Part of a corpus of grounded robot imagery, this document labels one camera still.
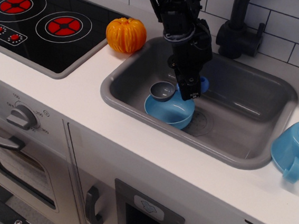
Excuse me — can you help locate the dark grey toy faucet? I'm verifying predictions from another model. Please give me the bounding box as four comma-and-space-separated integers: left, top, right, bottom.
216, 0, 265, 59

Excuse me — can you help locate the grey oven knob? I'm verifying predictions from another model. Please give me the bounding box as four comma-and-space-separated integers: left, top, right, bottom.
6, 105, 37, 130

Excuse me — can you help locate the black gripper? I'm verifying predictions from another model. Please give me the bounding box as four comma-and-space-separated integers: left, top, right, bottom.
169, 19, 213, 101

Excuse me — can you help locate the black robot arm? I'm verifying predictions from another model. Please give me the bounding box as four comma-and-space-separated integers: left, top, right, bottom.
150, 0, 213, 101

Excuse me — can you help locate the light blue plastic cup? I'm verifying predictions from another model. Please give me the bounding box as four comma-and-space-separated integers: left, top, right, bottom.
271, 122, 299, 183

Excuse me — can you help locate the grey spoon with blue handle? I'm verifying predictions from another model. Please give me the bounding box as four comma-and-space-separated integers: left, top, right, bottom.
149, 76, 209, 102

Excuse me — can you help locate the grey cabinet door handle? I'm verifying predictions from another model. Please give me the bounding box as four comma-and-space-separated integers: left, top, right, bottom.
84, 186, 103, 224

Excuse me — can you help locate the grey plastic sink basin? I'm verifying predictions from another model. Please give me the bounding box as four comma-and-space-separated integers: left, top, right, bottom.
101, 37, 297, 170

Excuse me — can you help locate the black toy stovetop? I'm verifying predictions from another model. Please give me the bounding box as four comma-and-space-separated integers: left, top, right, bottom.
0, 0, 122, 79

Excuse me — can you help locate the light blue plastic bowl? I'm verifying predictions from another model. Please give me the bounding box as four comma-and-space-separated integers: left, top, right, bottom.
144, 91, 195, 129

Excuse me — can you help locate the orange plastic pumpkin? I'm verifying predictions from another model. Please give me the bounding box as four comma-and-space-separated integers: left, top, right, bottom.
105, 17, 147, 54

